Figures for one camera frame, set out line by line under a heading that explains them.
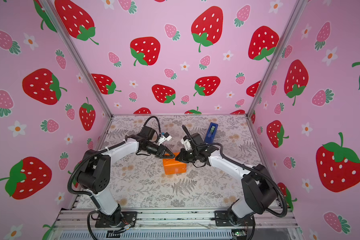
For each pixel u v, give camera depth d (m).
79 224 0.73
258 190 0.43
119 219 0.71
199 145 0.66
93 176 0.48
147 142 0.78
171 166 0.82
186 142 0.79
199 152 0.66
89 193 0.51
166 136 0.81
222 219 0.73
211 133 1.03
